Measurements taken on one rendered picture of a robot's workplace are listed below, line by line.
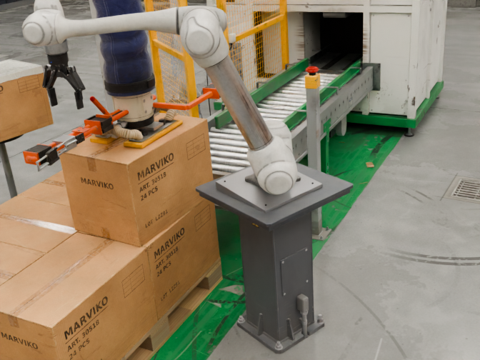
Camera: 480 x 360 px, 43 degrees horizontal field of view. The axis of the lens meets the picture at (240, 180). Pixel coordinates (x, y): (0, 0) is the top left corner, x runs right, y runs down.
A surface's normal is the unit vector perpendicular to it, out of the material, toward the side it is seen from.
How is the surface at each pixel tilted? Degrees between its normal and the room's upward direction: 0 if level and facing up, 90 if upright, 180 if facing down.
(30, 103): 90
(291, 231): 90
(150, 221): 90
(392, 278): 0
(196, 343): 0
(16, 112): 90
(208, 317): 0
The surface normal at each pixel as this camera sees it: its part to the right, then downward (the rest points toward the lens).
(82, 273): -0.07, -0.91
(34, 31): -0.13, 0.41
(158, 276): 0.89, 0.13
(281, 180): 0.07, 0.57
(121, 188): -0.51, 0.39
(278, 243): 0.63, 0.28
